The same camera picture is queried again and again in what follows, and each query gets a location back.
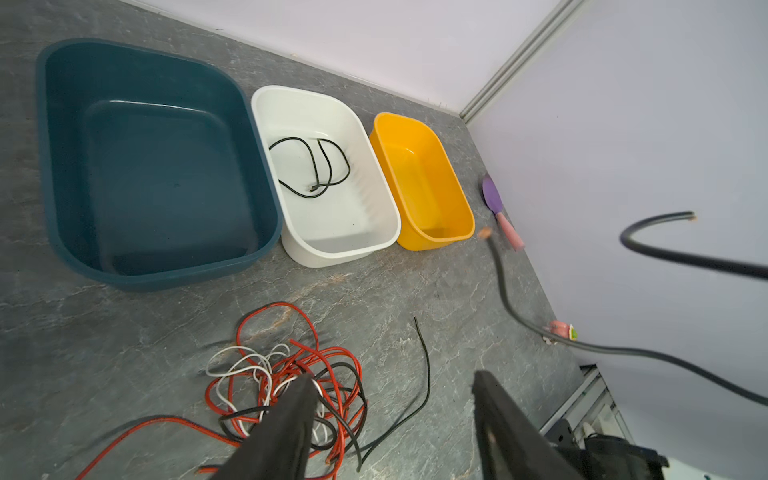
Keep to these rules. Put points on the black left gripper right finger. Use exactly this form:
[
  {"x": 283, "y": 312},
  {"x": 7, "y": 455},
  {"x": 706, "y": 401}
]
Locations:
[{"x": 510, "y": 446}]

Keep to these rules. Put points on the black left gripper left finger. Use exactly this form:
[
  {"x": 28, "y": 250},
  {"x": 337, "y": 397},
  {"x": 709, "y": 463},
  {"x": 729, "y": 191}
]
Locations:
[{"x": 278, "y": 448}]

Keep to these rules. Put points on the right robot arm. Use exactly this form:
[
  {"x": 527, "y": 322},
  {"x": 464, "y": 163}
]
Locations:
[{"x": 586, "y": 438}]

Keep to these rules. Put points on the small pink toy figure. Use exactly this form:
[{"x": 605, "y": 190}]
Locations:
[{"x": 562, "y": 330}]

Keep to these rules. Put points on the white plastic tub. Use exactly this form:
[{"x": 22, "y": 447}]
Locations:
[{"x": 336, "y": 203}]

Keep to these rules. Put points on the yellow plastic tub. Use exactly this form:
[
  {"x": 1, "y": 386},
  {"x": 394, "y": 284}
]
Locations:
[{"x": 433, "y": 208}]

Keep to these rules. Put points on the teal plastic tub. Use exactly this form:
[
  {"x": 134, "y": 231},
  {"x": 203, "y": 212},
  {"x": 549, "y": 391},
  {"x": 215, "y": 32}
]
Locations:
[{"x": 152, "y": 169}]

